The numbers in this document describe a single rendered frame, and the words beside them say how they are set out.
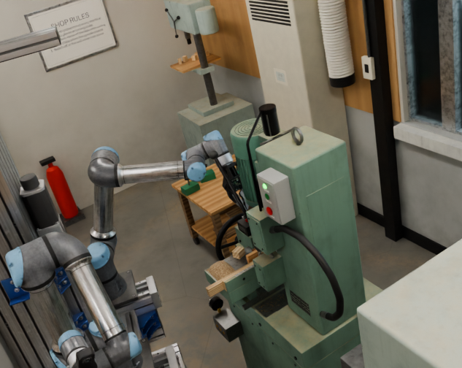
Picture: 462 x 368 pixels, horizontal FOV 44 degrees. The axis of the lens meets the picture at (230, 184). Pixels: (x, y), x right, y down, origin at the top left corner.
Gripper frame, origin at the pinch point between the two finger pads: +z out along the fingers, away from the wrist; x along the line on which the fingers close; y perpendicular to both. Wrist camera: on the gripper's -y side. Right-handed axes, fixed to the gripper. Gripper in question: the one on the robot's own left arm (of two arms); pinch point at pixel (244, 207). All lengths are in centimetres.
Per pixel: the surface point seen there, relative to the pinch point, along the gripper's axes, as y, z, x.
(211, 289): 8.8, 22.0, -31.9
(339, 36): -41, -59, 115
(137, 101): -258, -109, 55
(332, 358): 31, 64, -7
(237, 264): -1.2, 20.1, -14.1
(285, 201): 63, 0, -12
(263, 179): 62, -10, -15
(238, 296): 8.3, 29.8, -22.9
